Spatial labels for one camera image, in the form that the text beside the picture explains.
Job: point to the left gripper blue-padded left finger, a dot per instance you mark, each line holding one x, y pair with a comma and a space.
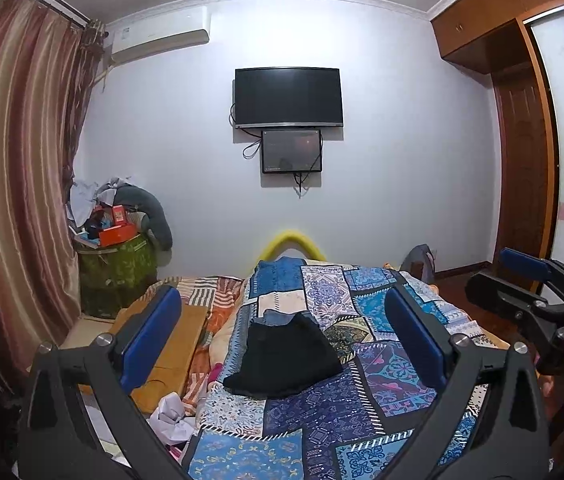
142, 337

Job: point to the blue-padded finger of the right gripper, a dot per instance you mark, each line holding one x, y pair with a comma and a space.
522, 269
527, 310

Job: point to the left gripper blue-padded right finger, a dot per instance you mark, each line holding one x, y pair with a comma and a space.
422, 336

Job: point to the black pants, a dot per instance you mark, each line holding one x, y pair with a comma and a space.
276, 372

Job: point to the green covered side table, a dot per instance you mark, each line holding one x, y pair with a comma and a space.
112, 278

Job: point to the crumpled white paper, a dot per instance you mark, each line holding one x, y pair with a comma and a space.
169, 421

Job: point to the striped orange cloth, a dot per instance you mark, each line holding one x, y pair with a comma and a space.
221, 296

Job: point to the brown wooden door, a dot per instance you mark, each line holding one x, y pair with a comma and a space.
529, 149

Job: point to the orange box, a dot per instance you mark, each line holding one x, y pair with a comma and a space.
116, 235

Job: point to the blue patchwork bedsheet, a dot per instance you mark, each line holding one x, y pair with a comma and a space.
349, 426

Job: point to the yellow headboard cushion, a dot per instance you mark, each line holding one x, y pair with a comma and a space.
291, 239

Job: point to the wooden overhead cabinet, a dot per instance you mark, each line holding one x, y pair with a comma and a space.
485, 35

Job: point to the striped red curtain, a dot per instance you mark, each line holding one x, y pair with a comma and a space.
47, 70

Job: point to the white air conditioner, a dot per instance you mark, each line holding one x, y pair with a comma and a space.
159, 34

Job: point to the small black wall monitor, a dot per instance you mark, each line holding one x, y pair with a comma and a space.
291, 151

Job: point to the wall-mounted black television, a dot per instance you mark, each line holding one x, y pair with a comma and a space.
287, 97

